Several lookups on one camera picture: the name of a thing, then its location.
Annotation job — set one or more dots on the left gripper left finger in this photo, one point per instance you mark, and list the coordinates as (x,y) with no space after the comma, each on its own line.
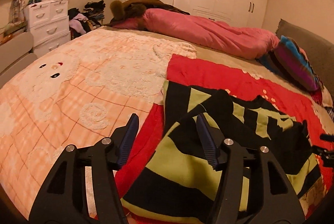
(62,197)

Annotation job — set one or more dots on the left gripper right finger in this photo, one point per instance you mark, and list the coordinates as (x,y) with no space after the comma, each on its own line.
(253,187)

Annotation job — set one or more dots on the green black striped frog sweater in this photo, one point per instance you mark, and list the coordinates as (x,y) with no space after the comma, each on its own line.
(178,185)

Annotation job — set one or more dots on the pile of clothes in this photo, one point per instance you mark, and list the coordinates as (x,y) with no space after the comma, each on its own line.
(87,20)

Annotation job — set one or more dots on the peach bear blanket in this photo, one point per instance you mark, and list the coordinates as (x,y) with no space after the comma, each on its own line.
(77,94)

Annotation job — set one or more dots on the red floral blanket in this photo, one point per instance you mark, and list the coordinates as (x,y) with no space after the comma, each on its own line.
(236,82)

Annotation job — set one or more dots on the striped colourful pillow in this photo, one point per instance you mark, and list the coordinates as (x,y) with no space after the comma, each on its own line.
(289,62)

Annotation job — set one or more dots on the grey low bench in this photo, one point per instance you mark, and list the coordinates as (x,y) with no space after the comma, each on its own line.
(16,55)

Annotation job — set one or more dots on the grey quilted headboard cushion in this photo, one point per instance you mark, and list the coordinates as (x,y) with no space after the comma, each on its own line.
(319,50)

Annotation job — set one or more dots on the pink quilt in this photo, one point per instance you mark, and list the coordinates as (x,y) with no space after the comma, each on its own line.
(247,43)

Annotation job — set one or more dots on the white drawer cabinet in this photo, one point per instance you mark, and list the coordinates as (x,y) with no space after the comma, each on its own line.
(48,22)

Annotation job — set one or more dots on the brown fur-trimmed coat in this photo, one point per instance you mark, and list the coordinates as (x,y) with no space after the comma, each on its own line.
(136,8)

